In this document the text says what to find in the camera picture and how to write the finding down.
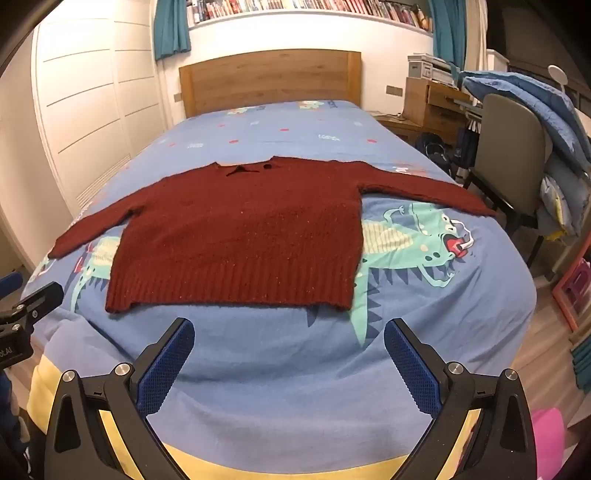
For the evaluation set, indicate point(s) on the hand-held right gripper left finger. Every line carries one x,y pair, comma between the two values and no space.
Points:
166,367

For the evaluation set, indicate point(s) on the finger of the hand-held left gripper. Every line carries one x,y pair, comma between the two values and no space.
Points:
10,282
41,300

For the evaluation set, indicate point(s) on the teal folded cloth stack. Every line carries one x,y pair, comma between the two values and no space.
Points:
582,364

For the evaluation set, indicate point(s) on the printed light blue pillow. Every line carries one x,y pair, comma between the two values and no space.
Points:
556,203

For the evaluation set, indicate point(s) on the teal curtain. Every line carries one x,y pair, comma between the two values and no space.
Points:
171,27
448,32

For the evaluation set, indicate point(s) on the pink frame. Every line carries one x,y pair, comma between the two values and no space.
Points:
565,300

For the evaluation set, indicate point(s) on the blue quilt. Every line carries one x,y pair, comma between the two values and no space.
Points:
531,101

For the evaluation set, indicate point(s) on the white lamp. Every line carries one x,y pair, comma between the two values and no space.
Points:
556,74

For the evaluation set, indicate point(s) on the dark bag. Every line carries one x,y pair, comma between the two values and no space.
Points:
431,150

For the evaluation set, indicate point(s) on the white wardrobe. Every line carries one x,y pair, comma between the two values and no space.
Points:
87,106

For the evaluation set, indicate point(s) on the dark red knitted sweater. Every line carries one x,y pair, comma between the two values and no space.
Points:
240,230

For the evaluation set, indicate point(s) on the pink object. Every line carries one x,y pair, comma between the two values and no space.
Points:
549,443

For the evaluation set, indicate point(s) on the wooden headboard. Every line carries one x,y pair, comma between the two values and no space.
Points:
272,78

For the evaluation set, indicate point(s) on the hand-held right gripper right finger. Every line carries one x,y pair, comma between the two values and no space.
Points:
413,369

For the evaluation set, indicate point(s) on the grey chair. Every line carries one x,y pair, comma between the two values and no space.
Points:
505,147

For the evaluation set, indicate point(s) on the blue dinosaur print bed sheet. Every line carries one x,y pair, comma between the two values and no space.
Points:
286,369

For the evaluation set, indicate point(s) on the bookshelf with books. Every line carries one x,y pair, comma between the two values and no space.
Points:
300,5

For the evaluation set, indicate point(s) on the wooden cabinet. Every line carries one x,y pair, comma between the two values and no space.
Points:
420,106

